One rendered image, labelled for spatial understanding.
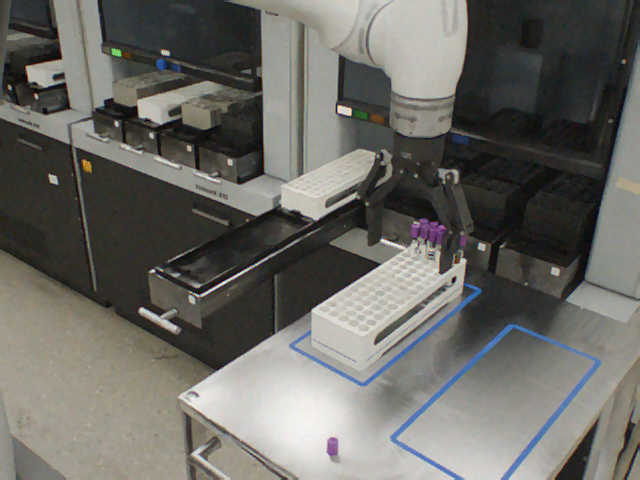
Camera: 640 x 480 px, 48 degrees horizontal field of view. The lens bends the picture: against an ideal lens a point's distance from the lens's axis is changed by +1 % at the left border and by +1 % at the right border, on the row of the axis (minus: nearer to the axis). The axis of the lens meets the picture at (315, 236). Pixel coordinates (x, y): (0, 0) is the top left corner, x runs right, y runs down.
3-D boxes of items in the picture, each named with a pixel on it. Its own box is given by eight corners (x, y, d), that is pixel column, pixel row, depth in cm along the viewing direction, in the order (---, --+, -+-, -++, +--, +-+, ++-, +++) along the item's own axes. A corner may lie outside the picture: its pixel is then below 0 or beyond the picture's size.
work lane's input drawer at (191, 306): (359, 190, 181) (360, 158, 177) (405, 205, 174) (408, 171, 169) (132, 314, 130) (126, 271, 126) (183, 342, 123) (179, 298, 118)
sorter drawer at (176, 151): (312, 103, 247) (313, 77, 242) (344, 111, 239) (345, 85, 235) (149, 162, 196) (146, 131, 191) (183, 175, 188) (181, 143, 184)
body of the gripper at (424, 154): (380, 129, 103) (377, 187, 108) (430, 142, 99) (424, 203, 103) (409, 117, 108) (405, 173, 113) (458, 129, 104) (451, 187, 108)
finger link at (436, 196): (424, 167, 108) (430, 163, 107) (461, 230, 107) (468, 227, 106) (410, 174, 105) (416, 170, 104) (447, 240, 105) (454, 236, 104)
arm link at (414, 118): (433, 105, 95) (429, 146, 98) (467, 90, 101) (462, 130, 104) (378, 92, 100) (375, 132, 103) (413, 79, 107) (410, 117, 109)
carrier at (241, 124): (258, 143, 186) (257, 121, 184) (252, 145, 185) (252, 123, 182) (226, 133, 193) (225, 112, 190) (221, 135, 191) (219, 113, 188)
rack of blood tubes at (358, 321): (415, 271, 129) (418, 241, 126) (463, 290, 123) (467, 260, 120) (308, 344, 108) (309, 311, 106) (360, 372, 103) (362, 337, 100)
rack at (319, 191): (358, 172, 174) (359, 148, 171) (392, 182, 169) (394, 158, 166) (280, 212, 154) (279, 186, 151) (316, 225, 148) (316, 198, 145)
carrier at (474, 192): (508, 219, 148) (512, 193, 145) (503, 223, 147) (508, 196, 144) (458, 204, 154) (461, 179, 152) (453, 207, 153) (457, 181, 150)
